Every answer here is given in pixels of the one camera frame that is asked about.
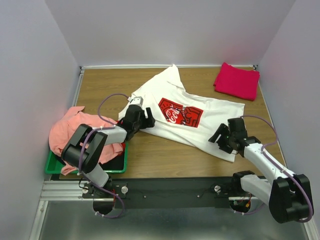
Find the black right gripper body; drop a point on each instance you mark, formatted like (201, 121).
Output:
(227, 146)

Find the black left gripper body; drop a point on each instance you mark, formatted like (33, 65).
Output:
(141, 123)

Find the white printed t-shirt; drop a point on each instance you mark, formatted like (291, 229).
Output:
(183, 117)

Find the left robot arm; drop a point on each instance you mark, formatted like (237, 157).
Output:
(84, 148)

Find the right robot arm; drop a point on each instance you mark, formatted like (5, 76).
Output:
(288, 195)

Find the red t-shirt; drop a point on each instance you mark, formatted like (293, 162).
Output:
(119, 148)

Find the folded magenta t-shirt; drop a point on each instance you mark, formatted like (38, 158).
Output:
(237, 82)

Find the salmon pink t-shirt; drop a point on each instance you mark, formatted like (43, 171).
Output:
(62, 131)

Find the green plastic bin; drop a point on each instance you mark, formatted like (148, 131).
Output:
(117, 165)

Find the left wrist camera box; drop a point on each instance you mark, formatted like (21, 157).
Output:
(138, 100)

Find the aluminium table edge rail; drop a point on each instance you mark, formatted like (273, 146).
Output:
(78, 86)

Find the aluminium front frame rail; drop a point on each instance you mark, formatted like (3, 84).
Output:
(65, 191)

